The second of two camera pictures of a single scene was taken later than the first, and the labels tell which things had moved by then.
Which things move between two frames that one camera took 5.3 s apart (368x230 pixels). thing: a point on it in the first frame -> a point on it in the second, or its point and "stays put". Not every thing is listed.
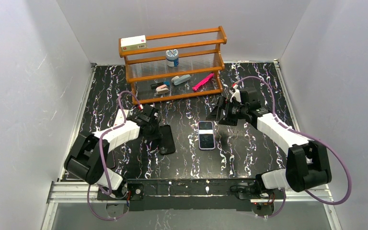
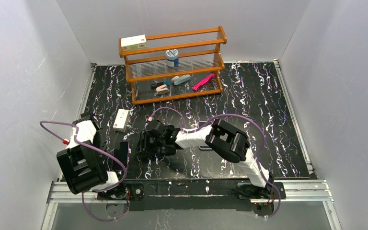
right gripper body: (227, 111) -> (145, 143)
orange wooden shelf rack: (176, 65) stays put
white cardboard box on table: (120, 118) stays put
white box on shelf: (135, 42) stays put
